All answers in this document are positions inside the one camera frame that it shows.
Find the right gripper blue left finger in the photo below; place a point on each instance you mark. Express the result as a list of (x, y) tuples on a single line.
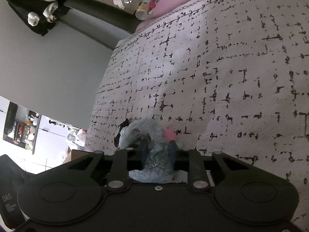
[(123, 162)]

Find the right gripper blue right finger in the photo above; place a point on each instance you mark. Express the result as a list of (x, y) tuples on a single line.
[(191, 162)]

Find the fluffy blue plush toy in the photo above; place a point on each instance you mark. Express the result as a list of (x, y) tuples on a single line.
[(158, 168)]

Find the black white small plush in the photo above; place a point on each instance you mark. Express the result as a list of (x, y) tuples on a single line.
[(124, 124)]

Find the brown cardboard box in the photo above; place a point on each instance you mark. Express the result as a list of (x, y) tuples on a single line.
[(75, 154)]

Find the white black patterned bedspread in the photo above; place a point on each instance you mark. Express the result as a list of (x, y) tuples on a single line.
[(224, 75)]

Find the paper cup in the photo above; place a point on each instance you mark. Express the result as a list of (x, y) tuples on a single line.
[(142, 12)]

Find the hanging black white clothes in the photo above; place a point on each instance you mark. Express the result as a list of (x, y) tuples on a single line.
[(39, 15)]

